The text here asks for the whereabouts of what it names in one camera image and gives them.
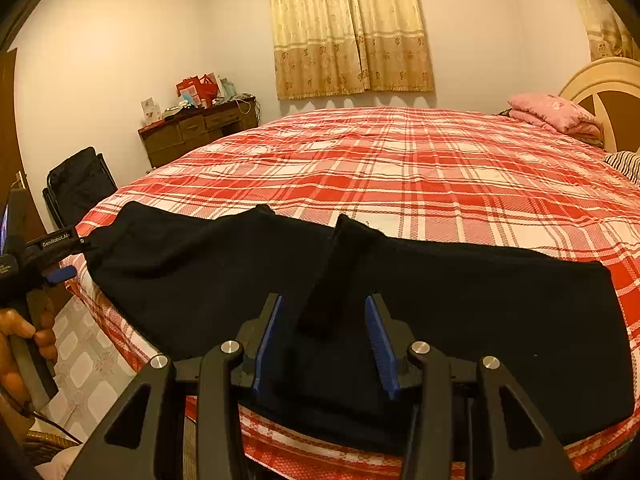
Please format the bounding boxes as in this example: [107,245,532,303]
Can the cream and brown headboard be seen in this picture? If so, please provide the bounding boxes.
[559,56,640,153]

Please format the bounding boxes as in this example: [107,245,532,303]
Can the red gift bag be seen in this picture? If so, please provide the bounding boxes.
[176,75,221,109]

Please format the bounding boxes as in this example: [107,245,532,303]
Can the red plaid bedspread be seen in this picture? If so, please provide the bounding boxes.
[59,106,640,473]

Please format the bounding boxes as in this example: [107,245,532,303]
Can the beige patterned curtain beside headboard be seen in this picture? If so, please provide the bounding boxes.
[567,0,640,63]

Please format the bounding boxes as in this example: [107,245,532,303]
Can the beige patterned window curtain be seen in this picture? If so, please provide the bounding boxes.
[266,0,435,101]

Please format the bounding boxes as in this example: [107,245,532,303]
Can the brown wooden door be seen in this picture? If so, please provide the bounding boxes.
[0,47,51,256]

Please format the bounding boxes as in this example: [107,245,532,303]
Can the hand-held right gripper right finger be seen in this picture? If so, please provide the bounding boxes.
[364,294,578,480]

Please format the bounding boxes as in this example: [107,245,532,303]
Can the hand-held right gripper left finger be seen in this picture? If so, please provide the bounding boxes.
[62,292,283,480]

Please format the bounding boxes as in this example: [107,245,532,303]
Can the person's left hand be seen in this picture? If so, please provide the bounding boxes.
[0,302,59,406]

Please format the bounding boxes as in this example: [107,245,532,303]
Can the striped pillow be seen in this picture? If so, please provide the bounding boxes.
[602,151,640,186]

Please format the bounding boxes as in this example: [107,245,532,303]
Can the black cable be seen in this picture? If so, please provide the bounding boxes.
[10,395,85,446]

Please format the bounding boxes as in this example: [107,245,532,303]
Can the black pants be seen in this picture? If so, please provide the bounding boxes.
[85,201,636,453]

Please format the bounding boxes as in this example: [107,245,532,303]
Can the brown wooden desk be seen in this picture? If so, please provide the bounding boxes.
[138,96,261,168]

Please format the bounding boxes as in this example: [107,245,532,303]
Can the pink folded quilt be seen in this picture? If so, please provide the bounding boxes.
[507,92,604,137]

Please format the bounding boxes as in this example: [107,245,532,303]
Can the black folding chair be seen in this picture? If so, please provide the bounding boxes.
[42,146,119,231]

